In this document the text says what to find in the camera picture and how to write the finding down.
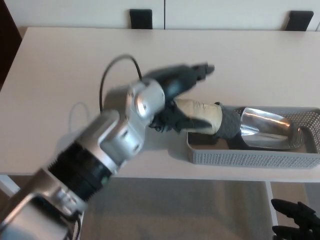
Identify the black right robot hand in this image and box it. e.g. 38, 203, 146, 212
270, 198, 320, 240

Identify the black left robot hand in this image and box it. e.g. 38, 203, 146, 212
142, 61, 217, 135

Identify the metal shovel with handle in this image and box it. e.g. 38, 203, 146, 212
149, 98, 305, 151

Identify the white desk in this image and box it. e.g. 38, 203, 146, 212
0, 26, 320, 240

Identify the white cabinet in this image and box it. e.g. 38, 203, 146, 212
4, 0, 320, 32

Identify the grey perforated plastic basket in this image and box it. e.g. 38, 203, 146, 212
186, 105, 320, 171

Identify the black cabinet handle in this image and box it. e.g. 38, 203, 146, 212
129, 8, 153, 30
284, 10, 315, 32

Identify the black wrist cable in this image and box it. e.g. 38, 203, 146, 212
98, 54, 144, 114

